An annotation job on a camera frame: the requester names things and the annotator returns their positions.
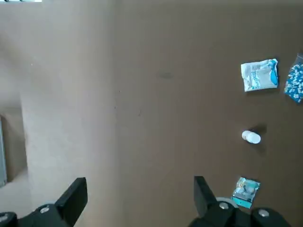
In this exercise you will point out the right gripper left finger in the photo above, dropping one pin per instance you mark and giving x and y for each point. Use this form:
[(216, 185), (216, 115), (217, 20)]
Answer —
[(68, 203)]

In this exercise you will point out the blue white capsule bag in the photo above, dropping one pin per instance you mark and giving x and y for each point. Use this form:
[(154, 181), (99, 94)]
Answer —
[(294, 80)]

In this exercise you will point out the small teal packet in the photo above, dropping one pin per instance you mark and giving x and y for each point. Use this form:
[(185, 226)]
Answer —
[(246, 191)]

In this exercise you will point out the small white pill bottle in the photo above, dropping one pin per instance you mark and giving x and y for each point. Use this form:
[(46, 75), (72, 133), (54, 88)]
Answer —
[(251, 137)]

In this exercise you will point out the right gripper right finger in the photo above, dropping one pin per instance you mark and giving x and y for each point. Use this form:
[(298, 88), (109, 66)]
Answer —
[(206, 205)]

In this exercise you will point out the white blue surgical pack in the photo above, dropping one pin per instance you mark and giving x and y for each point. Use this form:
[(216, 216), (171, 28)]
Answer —
[(259, 75)]

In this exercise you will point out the silver aluminium case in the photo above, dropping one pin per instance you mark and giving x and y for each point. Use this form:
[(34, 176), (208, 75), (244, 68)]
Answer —
[(2, 153)]

